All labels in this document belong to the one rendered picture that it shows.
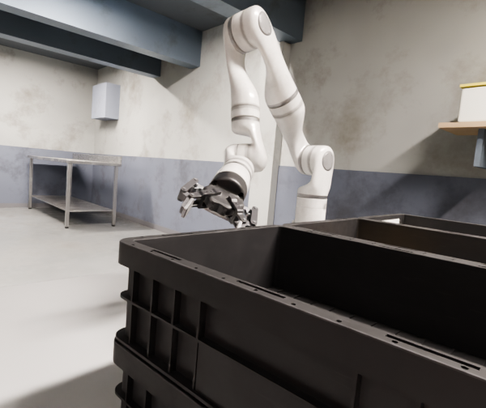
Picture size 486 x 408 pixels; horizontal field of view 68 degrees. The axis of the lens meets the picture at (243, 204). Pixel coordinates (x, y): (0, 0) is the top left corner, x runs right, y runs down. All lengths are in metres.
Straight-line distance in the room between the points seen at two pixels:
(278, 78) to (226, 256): 0.57
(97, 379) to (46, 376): 0.07
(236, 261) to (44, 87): 7.43
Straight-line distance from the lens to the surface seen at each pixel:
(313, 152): 1.09
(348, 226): 0.82
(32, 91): 7.79
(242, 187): 0.69
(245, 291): 0.27
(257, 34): 0.93
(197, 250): 0.47
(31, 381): 0.63
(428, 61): 3.21
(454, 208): 2.96
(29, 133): 7.71
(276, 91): 0.98
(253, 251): 0.56
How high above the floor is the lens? 1.01
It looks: 5 degrees down
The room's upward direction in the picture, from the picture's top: 5 degrees clockwise
